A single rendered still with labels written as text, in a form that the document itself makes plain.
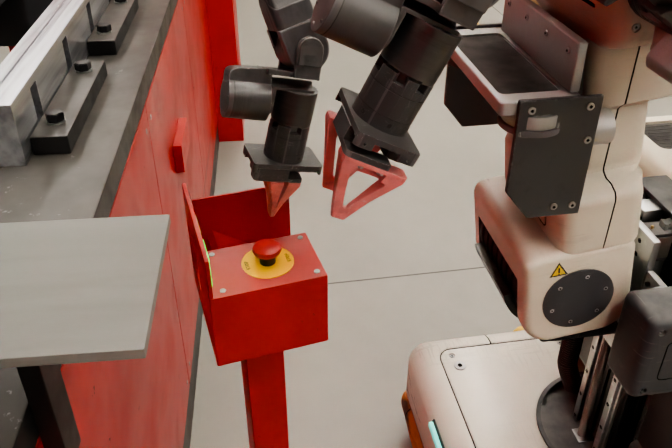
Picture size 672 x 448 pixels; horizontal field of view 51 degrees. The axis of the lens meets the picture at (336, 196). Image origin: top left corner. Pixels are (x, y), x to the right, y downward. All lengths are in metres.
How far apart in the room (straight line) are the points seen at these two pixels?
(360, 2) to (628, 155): 0.51
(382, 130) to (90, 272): 0.28
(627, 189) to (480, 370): 0.68
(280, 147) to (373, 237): 1.41
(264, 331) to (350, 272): 1.24
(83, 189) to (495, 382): 0.92
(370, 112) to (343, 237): 1.73
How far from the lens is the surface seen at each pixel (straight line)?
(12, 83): 1.12
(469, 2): 0.60
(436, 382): 1.50
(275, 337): 0.99
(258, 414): 1.20
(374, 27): 0.60
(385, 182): 0.65
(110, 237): 0.67
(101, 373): 0.96
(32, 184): 1.04
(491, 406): 1.48
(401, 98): 0.63
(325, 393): 1.84
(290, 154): 0.97
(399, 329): 2.01
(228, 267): 0.97
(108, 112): 1.21
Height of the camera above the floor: 1.37
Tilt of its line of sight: 32 degrees down
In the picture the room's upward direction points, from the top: straight up
